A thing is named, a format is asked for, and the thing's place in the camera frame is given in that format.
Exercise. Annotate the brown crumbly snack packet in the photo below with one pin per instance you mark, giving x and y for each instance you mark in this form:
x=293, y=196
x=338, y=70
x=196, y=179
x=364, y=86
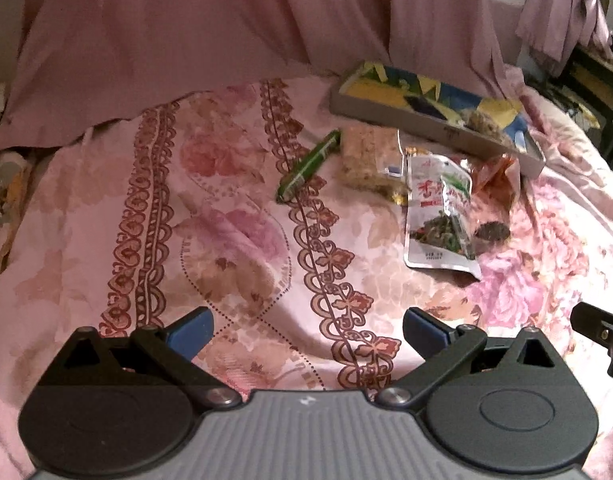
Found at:
x=481, y=122

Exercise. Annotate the yellow orange snack packet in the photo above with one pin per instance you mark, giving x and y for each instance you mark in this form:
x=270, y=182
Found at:
x=419, y=151

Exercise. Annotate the beige rice cracker packet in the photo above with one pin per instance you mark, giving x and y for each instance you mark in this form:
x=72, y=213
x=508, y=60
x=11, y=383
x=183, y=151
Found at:
x=366, y=155

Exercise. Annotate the large pink curtain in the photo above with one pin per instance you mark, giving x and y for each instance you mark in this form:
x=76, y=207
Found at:
x=211, y=35

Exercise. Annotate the grey box with colourful lining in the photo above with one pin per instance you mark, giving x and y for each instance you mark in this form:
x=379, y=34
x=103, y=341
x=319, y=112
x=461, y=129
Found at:
x=436, y=124

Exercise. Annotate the green stick snack packet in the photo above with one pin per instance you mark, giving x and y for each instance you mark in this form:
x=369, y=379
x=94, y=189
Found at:
x=309, y=165

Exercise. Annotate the black yellow table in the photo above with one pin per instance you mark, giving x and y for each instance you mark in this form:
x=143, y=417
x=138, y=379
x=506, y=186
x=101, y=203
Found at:
x=586, y=75

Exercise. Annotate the silver pickled vegetable packet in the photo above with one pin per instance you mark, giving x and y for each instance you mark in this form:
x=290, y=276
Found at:
x=436, y=220

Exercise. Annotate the grey yellow patterned cloth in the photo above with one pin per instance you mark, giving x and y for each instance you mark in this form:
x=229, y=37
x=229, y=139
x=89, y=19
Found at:
x=6, y=180

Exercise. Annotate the pink floral bedsheet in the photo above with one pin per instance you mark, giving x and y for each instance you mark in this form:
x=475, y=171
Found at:
x=136, y=260

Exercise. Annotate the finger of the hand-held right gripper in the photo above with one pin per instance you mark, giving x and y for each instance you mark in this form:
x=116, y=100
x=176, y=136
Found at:
x=599, y=325

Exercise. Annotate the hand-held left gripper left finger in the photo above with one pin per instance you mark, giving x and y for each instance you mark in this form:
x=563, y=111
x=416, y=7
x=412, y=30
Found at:
x=191, y=334

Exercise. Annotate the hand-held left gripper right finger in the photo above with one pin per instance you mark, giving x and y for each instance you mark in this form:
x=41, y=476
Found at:
x=426, y=334

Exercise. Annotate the small mauve curtain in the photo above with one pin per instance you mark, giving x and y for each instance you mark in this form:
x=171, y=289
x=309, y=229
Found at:
x=561, y=15

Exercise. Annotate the orange white snack packet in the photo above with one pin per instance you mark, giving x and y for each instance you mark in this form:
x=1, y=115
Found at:
x=501, y=172

